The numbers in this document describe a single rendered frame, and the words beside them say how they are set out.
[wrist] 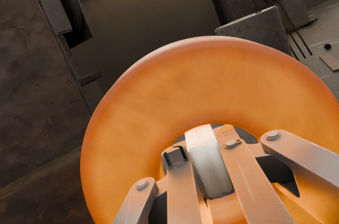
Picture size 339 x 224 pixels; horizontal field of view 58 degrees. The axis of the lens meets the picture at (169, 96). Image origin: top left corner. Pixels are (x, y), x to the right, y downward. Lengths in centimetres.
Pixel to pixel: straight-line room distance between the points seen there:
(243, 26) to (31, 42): 224
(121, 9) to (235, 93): 723
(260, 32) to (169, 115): 252
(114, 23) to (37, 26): 667
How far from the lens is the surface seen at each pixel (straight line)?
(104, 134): 17
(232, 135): 17
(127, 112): 16
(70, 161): 50
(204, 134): 16
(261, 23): 267
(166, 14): 791
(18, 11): 56
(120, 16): 731
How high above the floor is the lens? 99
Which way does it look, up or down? 11 degrees down
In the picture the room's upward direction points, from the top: 22 degrees counter-clockwise
